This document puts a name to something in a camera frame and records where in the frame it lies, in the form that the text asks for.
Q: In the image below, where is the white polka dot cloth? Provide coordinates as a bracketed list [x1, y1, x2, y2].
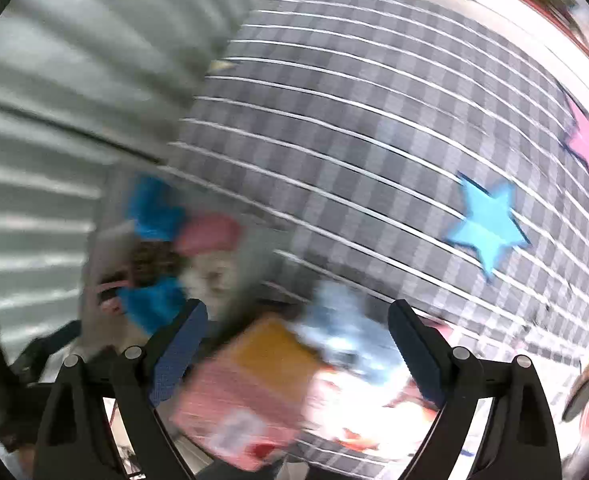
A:
[180, 252, 238, 321]

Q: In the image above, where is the blue star mat patch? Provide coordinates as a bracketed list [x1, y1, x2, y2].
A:
[446, 174, 531, 281]

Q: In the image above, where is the pink patterned cardboard box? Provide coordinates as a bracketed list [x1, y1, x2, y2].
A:
[170, 314, 323, 472]

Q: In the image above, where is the light blue fluffy cloth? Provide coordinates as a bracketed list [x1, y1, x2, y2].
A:
[291, 281, 405, 386]

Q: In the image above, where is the grey grid play mat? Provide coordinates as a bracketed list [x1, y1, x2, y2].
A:
[159, 0, 589, 478]

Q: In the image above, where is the white storage box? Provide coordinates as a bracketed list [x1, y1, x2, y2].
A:
[78, 165, 290, 358]

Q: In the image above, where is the pink red printed bag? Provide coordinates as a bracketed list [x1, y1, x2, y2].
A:
[302, 366, 437, 460]

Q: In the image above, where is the pink black sock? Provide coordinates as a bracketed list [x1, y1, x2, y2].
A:
[174, 214, 244, 257]

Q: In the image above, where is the leopard print cloth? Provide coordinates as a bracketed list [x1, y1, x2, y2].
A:
[127, 240, 183, 287]

